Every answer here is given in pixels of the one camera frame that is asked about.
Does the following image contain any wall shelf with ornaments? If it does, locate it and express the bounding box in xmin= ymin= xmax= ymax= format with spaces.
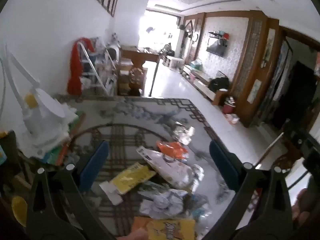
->
xmin=209 ymin=30 xmax=230 ymax=40

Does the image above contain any wooden table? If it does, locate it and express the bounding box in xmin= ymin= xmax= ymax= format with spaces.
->
xmin=120 ymin=45 xmax=162 ymax=97

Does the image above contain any pile of stored goods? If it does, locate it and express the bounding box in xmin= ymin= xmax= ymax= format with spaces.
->
xmin=94 ymin=34 xmax=120 ymax=93

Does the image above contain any light blue packet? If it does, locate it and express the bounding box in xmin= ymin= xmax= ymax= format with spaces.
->
xmin=0 ymin=144 xmax=8 ymax=164

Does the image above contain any yellow round object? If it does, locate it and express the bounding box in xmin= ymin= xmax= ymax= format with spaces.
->
xmin=11 ymin=196 xmax=28 ymax=227

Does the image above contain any small red bin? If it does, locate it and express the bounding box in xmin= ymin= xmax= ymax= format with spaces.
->
xmin=223 ymin=97 xmax=237 ymax=114

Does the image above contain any orange snack packet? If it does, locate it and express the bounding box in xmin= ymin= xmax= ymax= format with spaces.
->
xmin=156 ymin=141 xmax=188 ymax=159

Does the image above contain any clear plastic wrapper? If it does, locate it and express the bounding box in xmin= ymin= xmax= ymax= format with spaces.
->
xmin=185 ymin=192 xmax=213 ymax=228

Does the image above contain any white stepladder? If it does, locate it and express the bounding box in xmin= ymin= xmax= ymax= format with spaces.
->
xmin=77 ymin=42 xmax=110 ymax=97

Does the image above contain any person's right hand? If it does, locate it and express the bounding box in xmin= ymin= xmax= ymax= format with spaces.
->
xmin=291 ymin=187 xmax=320 ymax=230

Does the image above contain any wooden door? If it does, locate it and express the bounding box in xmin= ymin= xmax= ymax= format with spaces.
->
xmin=230 ymin=10 xmax=280 ymax=128

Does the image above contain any wooden chair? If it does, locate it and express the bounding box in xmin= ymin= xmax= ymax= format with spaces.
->
xmin=254 ymin=131 xmax=310 ymax=178

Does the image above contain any yellow flat packet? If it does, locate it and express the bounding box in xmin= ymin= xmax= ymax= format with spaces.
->
xmin=109 ymin=162 xmax=157 ymax=195

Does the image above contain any black bag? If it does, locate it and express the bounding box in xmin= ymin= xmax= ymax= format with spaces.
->
xmin=208 ymin=77 xmax=230 ymax=92

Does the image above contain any yellow orange snack bag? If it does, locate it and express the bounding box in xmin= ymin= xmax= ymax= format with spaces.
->
xmin=131 ymin=216 xmax=196 ymax=240

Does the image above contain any newspaper ball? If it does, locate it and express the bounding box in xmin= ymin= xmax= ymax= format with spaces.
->
xmin=171 ymin=121 xmax=195 ymax=145

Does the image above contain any white packaging bag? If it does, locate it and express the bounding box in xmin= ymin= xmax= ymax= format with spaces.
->
xmin=136 ymin=146 xmax=198 ymax=189

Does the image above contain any small white red box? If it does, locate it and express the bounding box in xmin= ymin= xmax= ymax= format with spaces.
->
xmin=225 ymin=114 xmax=240 ymax=125

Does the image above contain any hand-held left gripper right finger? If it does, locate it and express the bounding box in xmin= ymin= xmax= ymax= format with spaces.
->
xmin=200 ymin=140 xmax=294 ymax=240

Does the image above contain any low television cabinet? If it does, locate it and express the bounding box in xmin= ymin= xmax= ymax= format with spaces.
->
xmin=182 ymin=65 xmax=230 ymax=100

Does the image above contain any white low table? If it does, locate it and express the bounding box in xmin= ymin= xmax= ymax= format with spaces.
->
xmin=165 ymin=56 xmax=184 ymax=70

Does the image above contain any white paper piece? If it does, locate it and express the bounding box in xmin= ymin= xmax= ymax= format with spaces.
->
xmin=99 ymin=180 xmax=123 ymax=205

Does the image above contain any wall television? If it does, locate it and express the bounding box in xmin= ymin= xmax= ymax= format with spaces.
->
xmin=206 ymin=36 xmax=228 ymax=57

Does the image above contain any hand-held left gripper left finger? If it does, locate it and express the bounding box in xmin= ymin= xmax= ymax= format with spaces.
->
xmin=25 ymin=140 xmax=118 ymax=240

